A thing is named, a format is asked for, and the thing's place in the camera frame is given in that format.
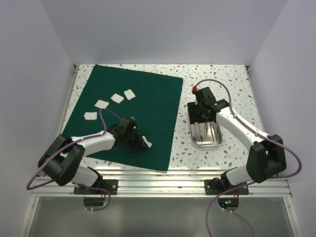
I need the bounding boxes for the white gauze square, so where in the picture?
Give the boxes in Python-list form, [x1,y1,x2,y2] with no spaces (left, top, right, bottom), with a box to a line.
[94,100,109,109]
[111,93,124,104]
[124,89,136,100]
[84,112,98,120]

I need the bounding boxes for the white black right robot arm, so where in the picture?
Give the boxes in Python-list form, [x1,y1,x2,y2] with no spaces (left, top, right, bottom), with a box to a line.
[187,100,287,194]

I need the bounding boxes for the steel surgical scissors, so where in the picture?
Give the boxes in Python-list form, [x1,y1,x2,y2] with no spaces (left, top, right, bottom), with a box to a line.
[197,123,210,144]

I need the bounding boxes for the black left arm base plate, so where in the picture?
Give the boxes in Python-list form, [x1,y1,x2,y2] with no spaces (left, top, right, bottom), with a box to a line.
[74,179,119,195]

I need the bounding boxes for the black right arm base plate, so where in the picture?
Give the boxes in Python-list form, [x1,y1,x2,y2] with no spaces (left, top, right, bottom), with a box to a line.
[204,178,249,195]

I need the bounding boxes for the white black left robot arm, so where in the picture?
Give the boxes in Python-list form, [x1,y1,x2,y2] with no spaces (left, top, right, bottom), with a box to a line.
[38,126,152,194]

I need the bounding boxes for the green surgical cloth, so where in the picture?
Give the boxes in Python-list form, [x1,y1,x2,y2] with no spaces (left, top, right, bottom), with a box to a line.
[63,65,183,171]

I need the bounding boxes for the steel tweezers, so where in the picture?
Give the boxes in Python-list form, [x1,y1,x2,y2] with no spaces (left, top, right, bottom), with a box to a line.
[210,122,221,140]

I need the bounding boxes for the white bow-shaped gauze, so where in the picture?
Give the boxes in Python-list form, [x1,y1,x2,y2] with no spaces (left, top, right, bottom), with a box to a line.
[142,136,152,148]

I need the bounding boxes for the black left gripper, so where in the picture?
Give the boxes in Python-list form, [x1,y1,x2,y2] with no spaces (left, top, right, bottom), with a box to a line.
[124,127,149,151]

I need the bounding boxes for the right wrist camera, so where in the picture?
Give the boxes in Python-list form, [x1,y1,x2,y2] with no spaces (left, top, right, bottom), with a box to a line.
[193,86,216,106]

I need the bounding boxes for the steel instrument tray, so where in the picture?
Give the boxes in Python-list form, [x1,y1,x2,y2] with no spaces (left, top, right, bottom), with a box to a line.
[190,121,223,148]

